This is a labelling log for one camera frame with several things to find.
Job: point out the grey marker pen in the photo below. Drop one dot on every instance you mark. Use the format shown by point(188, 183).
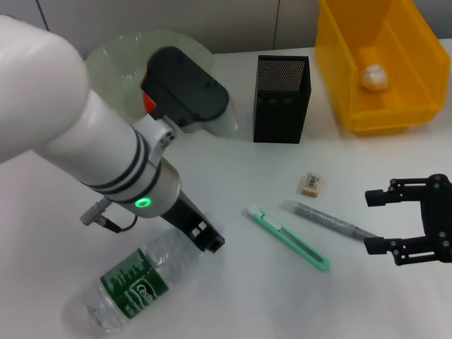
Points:
point(328, 220)

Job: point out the white paper ball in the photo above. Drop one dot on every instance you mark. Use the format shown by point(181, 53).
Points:
point(374, 77)

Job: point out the beige barcode eraser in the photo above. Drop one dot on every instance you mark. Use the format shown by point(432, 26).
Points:
point(312, 183)

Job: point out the yellow plastic bin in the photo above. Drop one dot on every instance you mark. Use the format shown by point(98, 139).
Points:
point(406, 113)

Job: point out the black mesh pen holder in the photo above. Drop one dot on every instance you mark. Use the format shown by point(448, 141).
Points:
point(279, 116)

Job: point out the mint green utility knife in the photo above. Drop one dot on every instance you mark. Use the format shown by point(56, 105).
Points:
point(289, 240)

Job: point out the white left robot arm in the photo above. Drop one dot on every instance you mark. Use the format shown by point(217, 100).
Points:
point(53, 106)

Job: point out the orange-red toy fruit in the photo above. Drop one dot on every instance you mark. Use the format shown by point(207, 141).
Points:
point(149, 102)

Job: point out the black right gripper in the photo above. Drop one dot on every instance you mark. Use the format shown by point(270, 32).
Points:
point(438, 219)

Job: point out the clear green-label water bottle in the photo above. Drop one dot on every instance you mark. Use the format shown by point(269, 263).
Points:
point(134, 286)

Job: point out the pale green wavy glass bowl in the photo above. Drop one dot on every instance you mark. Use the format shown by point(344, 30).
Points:
point(113, 60)

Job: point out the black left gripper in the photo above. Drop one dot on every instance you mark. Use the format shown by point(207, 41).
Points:
point(185, 215)

